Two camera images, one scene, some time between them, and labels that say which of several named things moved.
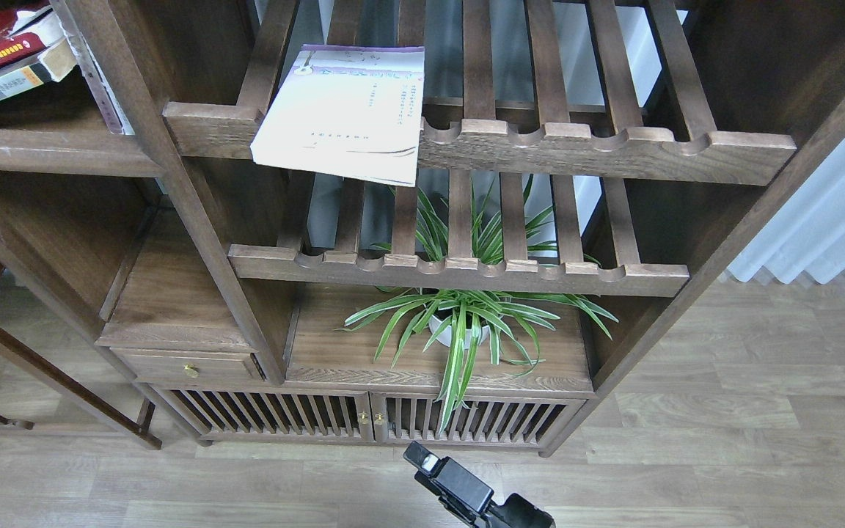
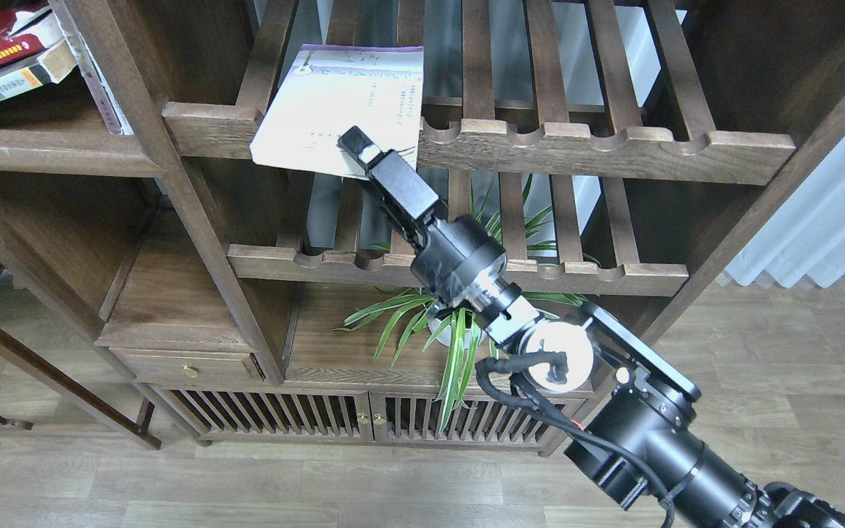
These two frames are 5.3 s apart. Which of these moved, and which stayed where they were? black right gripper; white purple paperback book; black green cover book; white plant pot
Moved: black right gripper
Stayed: black green cover book; white purple paperback book; white plant pot
